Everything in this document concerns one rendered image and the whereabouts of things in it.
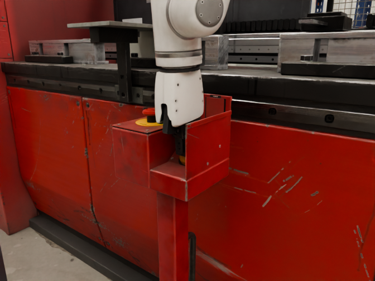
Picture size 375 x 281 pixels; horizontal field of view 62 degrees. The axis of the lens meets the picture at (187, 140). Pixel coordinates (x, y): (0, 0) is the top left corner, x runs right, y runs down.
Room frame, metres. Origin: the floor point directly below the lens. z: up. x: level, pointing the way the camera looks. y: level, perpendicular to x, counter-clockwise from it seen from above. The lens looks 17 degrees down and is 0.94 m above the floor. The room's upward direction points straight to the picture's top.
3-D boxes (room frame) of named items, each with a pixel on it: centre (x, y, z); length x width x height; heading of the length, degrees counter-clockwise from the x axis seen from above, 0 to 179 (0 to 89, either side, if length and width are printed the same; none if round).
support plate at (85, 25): (0.97, 0.18, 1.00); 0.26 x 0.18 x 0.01; 143
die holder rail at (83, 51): (1.42, 0.54, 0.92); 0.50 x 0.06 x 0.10; 53
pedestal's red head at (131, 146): (0.64, 0.03, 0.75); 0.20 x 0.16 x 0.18; 53
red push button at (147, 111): (0.66, 0.08, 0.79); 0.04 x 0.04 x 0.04
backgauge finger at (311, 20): (0.93, -0.37, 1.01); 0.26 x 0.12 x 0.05; 143
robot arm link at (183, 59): (0.58, 0.01, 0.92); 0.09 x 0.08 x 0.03; 143
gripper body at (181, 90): (0.58, 0.01, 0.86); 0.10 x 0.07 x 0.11; 143
